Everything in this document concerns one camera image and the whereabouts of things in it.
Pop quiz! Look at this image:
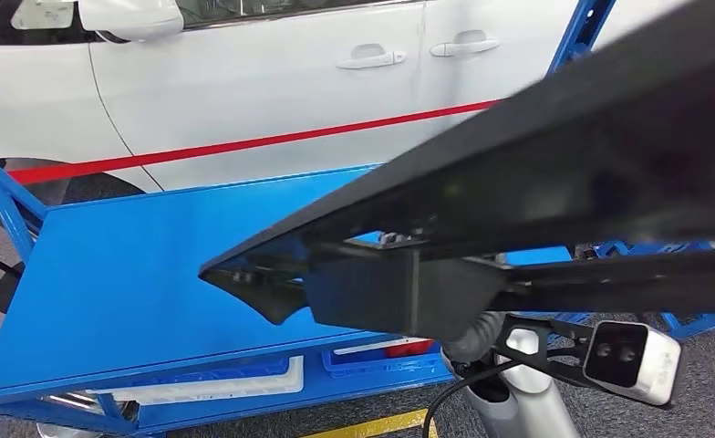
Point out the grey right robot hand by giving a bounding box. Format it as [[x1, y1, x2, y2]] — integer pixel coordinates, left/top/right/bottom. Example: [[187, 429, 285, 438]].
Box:
[[378, 231, 426, 248]]

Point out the black plastic plate bracket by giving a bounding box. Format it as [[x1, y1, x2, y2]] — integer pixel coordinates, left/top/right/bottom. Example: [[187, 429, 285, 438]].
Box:
[[199, 0, 715, 343]]

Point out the blue metal shelf rack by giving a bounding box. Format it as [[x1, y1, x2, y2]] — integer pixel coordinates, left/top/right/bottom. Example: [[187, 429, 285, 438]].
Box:
[[0, 0, 715, 438]]

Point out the red plastic object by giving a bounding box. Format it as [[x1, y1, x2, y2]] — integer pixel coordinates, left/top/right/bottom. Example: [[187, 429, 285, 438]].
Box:
[[383, 338, 435, 360]]

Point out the red barrier belt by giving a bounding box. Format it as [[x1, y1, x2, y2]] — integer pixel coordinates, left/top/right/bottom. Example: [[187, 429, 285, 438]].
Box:
[[6, 99, 498, 185]]

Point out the white car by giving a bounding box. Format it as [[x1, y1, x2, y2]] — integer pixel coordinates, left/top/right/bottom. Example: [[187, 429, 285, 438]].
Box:
[[0, 0, 697, 207]]

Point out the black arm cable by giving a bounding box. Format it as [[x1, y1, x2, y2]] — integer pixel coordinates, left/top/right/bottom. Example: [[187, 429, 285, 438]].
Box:
[[422, 360, 522, 438]]

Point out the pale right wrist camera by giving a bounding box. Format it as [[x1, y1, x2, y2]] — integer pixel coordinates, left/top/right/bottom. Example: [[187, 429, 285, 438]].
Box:
[[582, 320, 683, 407]]

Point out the chrome base stanchion post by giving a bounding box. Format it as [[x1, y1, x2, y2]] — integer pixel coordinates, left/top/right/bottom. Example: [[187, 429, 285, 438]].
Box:
[[33, 392, 142, 438]]

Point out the black-topped stanchion post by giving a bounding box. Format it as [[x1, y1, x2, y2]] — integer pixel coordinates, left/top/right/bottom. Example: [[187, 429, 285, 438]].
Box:
[[0, 261, 26, 317]]

